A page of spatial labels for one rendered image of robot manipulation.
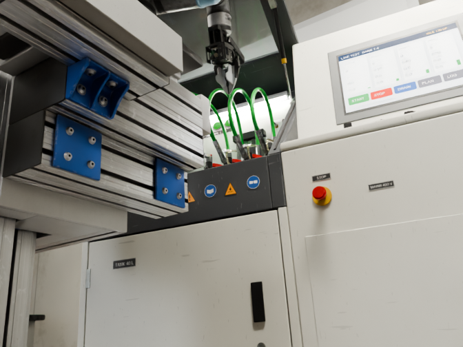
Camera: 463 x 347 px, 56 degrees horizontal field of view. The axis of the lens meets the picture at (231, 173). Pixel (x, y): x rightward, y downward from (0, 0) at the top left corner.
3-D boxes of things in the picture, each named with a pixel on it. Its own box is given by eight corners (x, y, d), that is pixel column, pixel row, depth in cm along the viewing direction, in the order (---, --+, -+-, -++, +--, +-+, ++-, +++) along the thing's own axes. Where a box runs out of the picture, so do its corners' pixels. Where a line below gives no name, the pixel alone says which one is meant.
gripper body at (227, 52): (206, 65, 139) (202, 28, 140) (219, 70, 147) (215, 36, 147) (227, 59, 136) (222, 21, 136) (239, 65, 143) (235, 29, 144)
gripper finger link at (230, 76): (222, 91, 138) (219, 63, 139) (231, 94, 144) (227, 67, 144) (231, 89, 137) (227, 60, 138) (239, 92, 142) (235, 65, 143)
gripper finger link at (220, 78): (213, 93, 140) (210, 65, 140) (222, 96, 145) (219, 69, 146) (222, 91, 138) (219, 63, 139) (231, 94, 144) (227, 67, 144)
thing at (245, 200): (91, 240, 142) (94, 193, 147) (100, 242, 146) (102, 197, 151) (272, 208, 119) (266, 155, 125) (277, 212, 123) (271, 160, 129)
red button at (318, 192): (309, 204, 111) (307, 184, 113) (313, 207, 115) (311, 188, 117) (330, 200, 109) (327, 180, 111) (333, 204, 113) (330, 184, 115)
